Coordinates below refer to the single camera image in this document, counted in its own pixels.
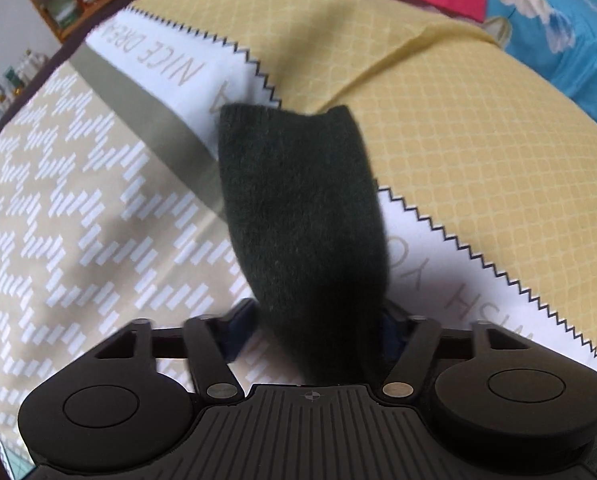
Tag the dark green sock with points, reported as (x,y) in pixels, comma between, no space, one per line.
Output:
(303,240)

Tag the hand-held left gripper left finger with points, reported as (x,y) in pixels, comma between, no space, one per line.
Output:
(240,321)

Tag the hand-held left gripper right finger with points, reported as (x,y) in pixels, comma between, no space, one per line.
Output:
(391,329)

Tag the blue floral bedding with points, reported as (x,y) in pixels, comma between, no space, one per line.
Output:
(563,25)

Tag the yellow checked blanket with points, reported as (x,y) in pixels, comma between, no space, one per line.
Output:
(428,110)

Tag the beige patterned bed sheet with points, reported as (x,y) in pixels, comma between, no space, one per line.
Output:
(78,240)

